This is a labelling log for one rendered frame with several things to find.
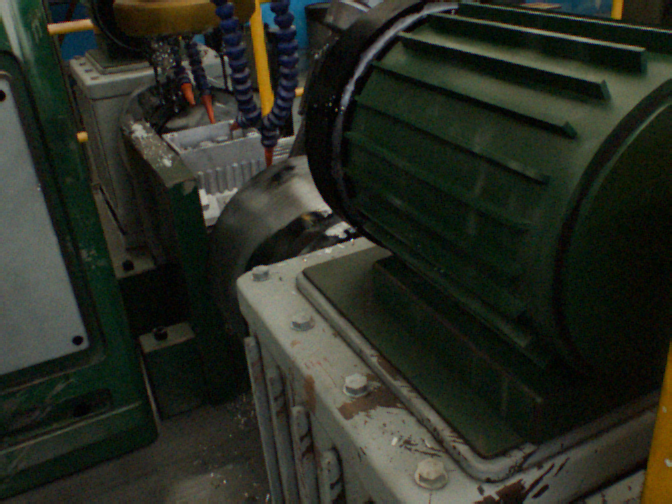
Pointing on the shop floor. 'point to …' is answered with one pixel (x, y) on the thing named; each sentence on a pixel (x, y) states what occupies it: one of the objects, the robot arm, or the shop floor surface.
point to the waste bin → (316, 12)
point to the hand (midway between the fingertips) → (303, 148)
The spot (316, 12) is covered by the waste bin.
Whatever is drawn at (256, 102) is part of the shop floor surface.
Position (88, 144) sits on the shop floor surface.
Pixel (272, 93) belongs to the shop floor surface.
